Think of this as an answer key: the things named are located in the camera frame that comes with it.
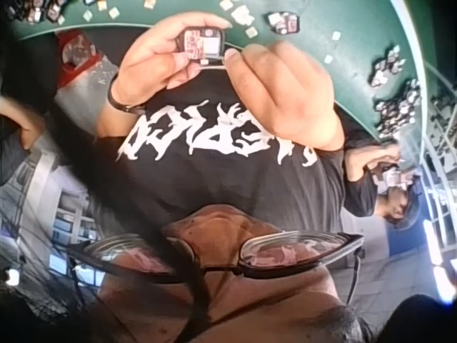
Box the scattered white square parts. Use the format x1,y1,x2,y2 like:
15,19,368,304
80,0,343,66

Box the black wrist band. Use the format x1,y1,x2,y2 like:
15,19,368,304
108,74,147,116

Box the thin grey strip part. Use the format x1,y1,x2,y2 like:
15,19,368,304
199,56,229,69

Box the black device with circuit board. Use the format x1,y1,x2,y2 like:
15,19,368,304
174,27,228,60

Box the grey storage shelf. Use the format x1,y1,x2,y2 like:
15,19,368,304
46,185,105,287

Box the person's left hand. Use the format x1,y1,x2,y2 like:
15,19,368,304
116,16,233,106

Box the red plastic stool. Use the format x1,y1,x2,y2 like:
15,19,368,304
56,29,105,89

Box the green table mat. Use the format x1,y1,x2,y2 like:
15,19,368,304
14,0,429,144

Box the person's right hand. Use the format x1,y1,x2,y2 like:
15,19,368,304
225,40,346,151

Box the white metal shelf rack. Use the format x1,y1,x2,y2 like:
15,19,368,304
423,59,457,233

